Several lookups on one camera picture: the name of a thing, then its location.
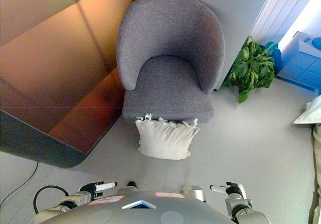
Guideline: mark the silver right robot leg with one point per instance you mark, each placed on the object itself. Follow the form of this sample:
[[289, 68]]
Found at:
[[194, 192]]

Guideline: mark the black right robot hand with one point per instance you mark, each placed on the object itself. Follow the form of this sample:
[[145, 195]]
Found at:
[[234, 188]]

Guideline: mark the grey fabric armchair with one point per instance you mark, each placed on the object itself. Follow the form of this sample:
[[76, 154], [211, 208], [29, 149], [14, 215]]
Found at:
[[170, 33]]

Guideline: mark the white plastic bag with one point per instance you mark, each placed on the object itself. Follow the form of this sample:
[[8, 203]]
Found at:
[[311, 112]]

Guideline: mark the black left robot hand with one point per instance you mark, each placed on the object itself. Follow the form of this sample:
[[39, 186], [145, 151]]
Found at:
[[96, 187]]

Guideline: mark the silver left robot leg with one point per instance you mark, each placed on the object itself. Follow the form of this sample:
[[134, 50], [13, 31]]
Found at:
[[128, 189]]

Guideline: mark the silver robot leg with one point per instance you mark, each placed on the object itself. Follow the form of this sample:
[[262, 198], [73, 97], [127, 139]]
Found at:
[[194, 192], [128, 189]]

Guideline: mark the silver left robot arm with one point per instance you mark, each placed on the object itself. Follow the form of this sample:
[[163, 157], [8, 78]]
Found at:
[[75, 199]]

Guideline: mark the white cardboard box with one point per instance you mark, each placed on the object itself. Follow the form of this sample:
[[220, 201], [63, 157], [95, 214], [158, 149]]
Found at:
[[304, 44]]

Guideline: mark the green leafy houseplant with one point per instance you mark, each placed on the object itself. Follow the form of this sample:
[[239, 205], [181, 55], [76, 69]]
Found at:
[[250, 68]]

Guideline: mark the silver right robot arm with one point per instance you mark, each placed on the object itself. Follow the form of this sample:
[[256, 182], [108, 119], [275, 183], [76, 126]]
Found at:
[[240, 206]]

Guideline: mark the grey robot torso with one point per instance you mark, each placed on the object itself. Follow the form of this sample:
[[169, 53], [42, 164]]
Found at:
[[140, 212]]

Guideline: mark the brown wooden cabinet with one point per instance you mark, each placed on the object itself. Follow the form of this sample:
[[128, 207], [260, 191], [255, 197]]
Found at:
[[57, 70]]

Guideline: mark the beige fabric curtain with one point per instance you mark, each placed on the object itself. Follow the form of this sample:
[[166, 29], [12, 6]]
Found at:
[[316, 171]]

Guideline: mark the white tasselled pillow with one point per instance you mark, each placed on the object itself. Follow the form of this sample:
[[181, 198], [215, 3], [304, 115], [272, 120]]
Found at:
[[165, 138]]

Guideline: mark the blue plant pot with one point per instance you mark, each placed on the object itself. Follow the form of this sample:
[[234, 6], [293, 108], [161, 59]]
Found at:
[[276, 55]]

